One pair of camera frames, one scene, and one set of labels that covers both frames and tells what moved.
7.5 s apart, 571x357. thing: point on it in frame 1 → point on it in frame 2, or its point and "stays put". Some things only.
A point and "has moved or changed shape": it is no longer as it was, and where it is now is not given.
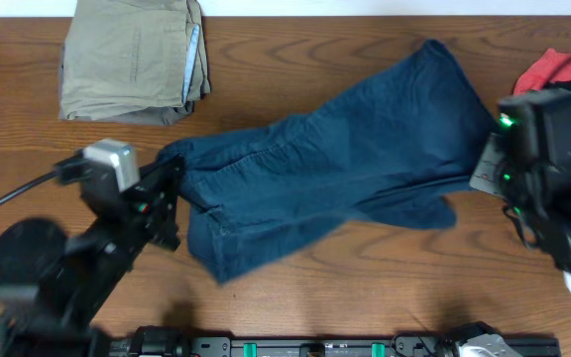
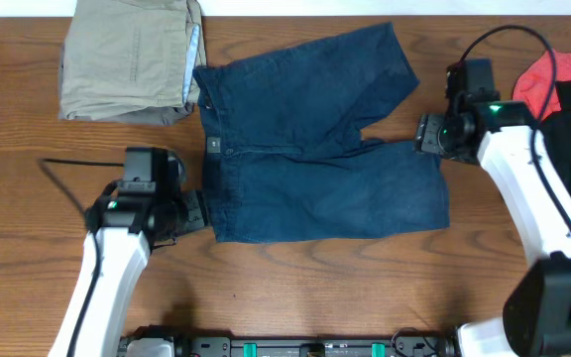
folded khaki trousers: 133,61 stays put
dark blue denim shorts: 267,196 has moved or changed shape
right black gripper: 488,177 → 428,134
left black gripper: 147,215 → 197,216
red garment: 538,72 stays put
